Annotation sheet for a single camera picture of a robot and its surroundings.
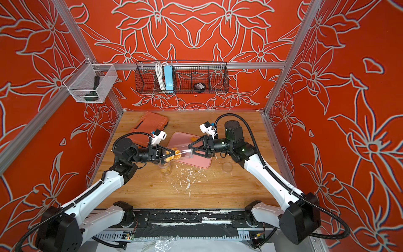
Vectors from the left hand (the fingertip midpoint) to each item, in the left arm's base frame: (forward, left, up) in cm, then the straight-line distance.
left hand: (173, 158), depth 62 cm
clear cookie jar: (+5, +8, -21) cm, 23 cm away
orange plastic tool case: (+39, +28, -24) cm, 54 cm away
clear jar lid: (+11, -26, -29) cm, 40 cm away
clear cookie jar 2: (+1, -7, +3) cm, 7 cm away
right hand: (+3, -8, +3) cm, 8 cm away
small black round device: (+50, -7, -1) cm, 51 cm away
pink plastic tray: (+27, +4, -28) cm, 39 cm away
